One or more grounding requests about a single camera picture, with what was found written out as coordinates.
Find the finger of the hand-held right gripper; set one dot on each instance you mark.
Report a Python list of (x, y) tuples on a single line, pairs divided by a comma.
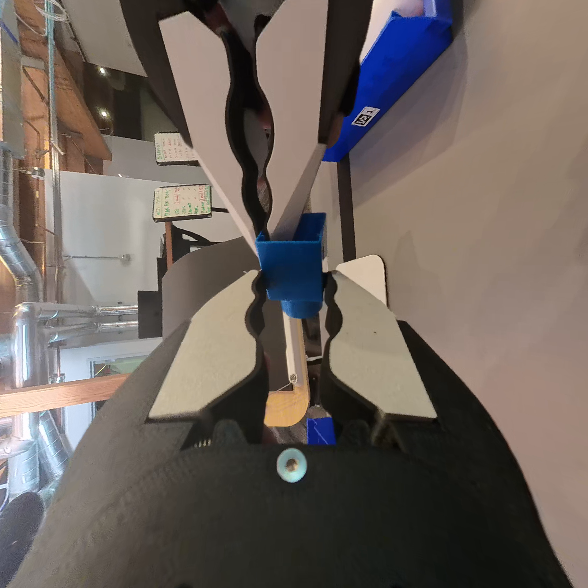
[(299, 110), (207, 101)]

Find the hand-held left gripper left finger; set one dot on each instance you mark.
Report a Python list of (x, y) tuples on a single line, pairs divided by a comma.
[(207, 367)]

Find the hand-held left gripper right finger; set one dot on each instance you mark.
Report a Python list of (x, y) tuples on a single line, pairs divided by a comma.
[(381, 367)]

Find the blue single-stud plastic block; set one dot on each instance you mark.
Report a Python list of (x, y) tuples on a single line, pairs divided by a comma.
[(292, 276)]

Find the whiteboard easel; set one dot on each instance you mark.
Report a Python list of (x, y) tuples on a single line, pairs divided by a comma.
[(182, 202), (175, 147)]

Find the black backdrop board stand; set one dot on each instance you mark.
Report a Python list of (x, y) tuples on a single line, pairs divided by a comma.
[(197, 276)]

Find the wooden ceiling post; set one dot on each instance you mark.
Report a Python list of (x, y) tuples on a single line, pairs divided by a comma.
[(55, 395)]

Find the silver ceiling duct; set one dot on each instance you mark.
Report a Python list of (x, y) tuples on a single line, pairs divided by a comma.
[(18, 276)]

